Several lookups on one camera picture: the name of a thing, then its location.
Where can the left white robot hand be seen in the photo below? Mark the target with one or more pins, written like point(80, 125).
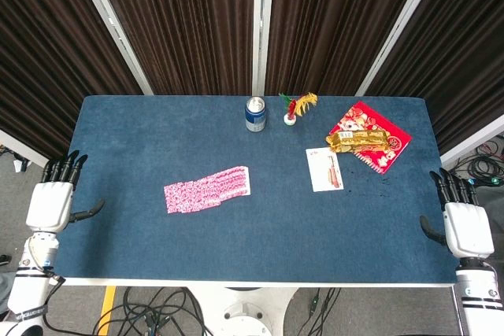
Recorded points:
point(49, 206)

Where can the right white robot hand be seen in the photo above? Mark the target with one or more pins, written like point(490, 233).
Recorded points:
point(468, 230)

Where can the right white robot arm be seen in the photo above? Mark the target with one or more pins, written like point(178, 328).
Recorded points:
point(478, 292)

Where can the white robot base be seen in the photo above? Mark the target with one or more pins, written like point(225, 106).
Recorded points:
point(244, 312)

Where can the white printed card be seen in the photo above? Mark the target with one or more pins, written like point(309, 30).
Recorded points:
point(323, 170)

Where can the pink patterned card spread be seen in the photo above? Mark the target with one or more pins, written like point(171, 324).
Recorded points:
point(220, 186)

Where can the yellow floor tape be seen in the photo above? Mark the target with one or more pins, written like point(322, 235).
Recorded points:
point(106, 308)

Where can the red patterned envelope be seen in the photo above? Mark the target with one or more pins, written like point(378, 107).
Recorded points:
point(372, 131)

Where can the gold foil packet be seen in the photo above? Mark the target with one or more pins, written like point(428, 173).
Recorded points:
point(358, 141)

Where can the dark brown curtain panel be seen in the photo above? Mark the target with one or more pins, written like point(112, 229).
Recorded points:
point(51, 56)
point(181, 21)
point(453, 56)
point(334, 21)

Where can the blue felt table mat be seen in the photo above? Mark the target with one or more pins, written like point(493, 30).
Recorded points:
point(256, 210)

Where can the feather shuttlecock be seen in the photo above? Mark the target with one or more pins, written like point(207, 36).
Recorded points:
point(295, 108)

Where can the blue soda can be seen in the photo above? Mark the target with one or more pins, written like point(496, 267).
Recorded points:
point(255, 115)

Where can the white partition base rail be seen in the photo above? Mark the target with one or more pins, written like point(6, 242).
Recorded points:
point(23, 149)
point(472, 139)

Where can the white partition frame post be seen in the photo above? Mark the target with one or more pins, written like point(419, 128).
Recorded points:
point(263, 25)
point(112, 25)
point(401, 25)

